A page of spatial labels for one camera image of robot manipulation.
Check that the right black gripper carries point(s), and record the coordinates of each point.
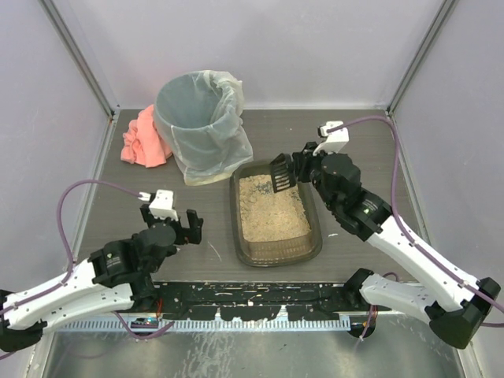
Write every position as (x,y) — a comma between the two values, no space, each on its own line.
(301,165)

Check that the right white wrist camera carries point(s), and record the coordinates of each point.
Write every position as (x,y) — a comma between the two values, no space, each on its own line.
(334,136)

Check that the black slotted litter scoop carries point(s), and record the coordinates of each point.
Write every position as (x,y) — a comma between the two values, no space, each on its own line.
(282,173)

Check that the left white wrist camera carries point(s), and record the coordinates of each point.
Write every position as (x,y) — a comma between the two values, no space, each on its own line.
(160,204)

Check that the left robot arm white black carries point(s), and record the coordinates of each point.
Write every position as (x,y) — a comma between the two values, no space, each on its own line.
(115,278)

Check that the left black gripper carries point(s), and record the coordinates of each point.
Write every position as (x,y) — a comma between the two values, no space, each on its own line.
(183,230)

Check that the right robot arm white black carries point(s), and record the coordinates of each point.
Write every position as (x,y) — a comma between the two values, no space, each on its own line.
(452,302)

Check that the grey slotted cable duct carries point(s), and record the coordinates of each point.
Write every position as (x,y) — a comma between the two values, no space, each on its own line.
(280,324)

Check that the beige cat litter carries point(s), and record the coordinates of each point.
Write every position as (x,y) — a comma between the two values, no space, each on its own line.
(267,216)

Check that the pink cloth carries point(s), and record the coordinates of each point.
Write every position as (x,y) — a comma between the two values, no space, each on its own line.
(142,143)

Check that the dark translucent litter box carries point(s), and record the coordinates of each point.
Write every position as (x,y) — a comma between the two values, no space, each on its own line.
(284,252)

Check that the black taped base rail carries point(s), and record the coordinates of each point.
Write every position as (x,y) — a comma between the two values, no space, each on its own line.
(200,301)

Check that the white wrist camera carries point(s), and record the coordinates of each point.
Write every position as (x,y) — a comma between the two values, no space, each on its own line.
(334,136)
(160,204)

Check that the bin with translucent bag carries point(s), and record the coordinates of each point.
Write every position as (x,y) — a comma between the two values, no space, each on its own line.
(199,115)

